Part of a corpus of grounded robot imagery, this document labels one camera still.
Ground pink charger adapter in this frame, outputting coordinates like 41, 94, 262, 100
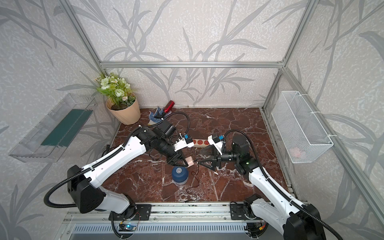
186, 156, 195, 168

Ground thin black charging cable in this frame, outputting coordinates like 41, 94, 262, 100
184, 161, 201, 202

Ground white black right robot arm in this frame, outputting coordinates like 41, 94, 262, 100
207, 130, 342, 240

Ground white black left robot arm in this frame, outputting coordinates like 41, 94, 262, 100
44, 120, 194, 214

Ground beige red power strip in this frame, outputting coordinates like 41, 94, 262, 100
193, 139, 210, 148

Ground white blue dotted glove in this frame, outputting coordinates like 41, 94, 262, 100
148, 107, 172, 126

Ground beige ribbed flower pot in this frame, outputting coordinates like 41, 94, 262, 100
106, 99, 141, 125

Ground pink item in basket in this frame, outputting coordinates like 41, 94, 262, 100
290, 147, 306, 159

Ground green white artificial flowers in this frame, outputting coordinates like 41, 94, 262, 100
95, 73, 136, 111

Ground green mat in shelf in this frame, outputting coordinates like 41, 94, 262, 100
41, 109, 93, 147

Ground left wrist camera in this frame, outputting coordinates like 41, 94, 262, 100
174, 134, 195, 152

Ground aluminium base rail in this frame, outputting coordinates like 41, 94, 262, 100
53, 201, 319, 240

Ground white wire mesh basket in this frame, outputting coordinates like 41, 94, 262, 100
272, 91, 334, 164

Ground clear plastic wall shelf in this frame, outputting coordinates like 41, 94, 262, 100
9, 94, 98, 163

